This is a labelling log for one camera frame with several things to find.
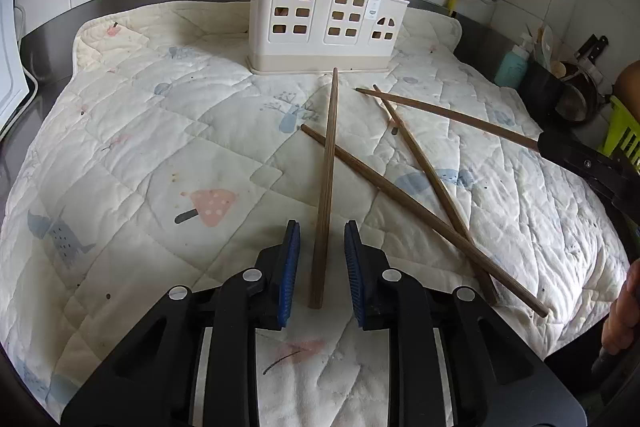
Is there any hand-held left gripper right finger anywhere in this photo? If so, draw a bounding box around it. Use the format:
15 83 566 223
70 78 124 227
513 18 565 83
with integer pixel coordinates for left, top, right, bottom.
344 219 588 427

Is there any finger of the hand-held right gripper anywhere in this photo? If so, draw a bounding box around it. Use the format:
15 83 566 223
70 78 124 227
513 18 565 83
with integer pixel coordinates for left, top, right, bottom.
560 154 640 214
537 132 640 180

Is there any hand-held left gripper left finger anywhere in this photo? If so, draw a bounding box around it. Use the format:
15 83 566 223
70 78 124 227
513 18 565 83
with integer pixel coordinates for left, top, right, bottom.
60 219 302 427

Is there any brown wooden chopstick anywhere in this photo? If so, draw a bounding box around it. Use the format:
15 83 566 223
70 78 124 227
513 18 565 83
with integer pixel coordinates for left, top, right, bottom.
300 123 550 319
372 84 499 306
308 68 340 310
355 87 542 148

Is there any white plastic utensil holder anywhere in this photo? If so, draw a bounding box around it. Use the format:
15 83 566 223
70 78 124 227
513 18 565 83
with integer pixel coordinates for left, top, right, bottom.
248 0 410 75

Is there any person's right hand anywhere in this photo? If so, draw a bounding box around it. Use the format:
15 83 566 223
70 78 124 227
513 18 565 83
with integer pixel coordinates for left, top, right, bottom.
601 257 640 354

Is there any green plastic basket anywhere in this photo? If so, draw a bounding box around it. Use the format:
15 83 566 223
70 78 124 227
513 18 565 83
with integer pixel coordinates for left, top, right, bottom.
597 96 640 168

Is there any black cooking pot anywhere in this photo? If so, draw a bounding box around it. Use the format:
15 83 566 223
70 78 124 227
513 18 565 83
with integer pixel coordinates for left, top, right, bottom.
555 62 602 124

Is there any black utensil container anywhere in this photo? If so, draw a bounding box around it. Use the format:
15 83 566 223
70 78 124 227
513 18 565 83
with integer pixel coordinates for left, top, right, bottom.
522 59 567 118

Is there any teal soap bottle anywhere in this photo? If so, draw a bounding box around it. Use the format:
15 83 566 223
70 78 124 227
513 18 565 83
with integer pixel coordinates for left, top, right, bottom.
495 32 530 88

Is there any white rice paddle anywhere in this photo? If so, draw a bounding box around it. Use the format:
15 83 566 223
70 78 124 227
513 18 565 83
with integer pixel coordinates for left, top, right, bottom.
537 27 557 64

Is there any printed quilted mat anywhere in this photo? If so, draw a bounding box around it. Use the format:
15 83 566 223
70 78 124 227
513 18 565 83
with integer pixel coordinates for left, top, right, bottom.
0 0 631 427

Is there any white microwave oven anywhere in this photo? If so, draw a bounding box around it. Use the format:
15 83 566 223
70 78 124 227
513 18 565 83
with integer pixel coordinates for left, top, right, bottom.
0 0 32 134

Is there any black handled cleaver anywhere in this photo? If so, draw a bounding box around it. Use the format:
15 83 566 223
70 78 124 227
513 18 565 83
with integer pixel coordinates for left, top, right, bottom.
575 35 610 76

